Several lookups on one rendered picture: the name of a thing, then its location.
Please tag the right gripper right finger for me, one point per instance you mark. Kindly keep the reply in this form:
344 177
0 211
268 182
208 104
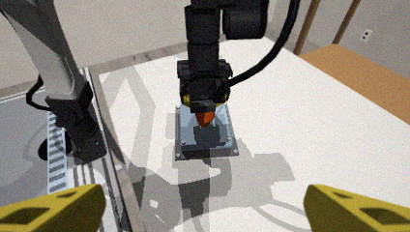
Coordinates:
331 209

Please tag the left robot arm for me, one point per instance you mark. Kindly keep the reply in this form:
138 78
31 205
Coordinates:
37 25

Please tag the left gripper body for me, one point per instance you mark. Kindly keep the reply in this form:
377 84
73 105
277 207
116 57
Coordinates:
203 58

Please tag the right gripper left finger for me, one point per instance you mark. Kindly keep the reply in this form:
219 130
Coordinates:
78 209

